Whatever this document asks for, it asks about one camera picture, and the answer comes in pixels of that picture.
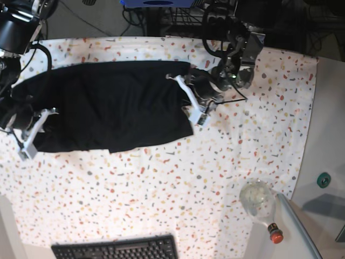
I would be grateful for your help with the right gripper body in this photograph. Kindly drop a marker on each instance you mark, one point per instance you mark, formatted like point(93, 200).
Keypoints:
point(20, 117)

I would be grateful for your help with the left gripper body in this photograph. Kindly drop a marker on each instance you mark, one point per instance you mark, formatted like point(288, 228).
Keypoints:
point(207, 89)

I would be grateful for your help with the black t-shirt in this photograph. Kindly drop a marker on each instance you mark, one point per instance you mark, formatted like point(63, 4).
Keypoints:
point(117, 106)

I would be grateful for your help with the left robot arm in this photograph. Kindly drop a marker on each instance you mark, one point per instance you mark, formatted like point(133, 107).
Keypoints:
point(228, 38)

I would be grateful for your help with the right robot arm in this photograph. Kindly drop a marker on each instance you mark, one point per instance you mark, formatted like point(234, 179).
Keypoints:
point(21, 23)

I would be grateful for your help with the blue box with oval hole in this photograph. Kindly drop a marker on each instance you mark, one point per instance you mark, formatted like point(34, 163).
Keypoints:
point(157, 3)

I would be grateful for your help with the terrazzo pattern tablecloth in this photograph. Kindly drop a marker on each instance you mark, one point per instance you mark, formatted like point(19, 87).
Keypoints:
point(189, 188)

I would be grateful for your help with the clear plastic bottle orange cap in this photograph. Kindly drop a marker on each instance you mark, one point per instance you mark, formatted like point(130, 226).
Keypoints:
point(259, 202)

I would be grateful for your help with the green tape roll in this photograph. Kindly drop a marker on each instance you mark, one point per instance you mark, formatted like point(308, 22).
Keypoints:
point(323, 180)

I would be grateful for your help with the black computer keyboard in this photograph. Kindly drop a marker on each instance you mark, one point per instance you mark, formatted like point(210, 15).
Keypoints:
point(162, 246)

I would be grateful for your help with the grey laptop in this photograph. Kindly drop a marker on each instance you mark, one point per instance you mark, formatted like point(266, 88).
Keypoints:
point(313, 230)

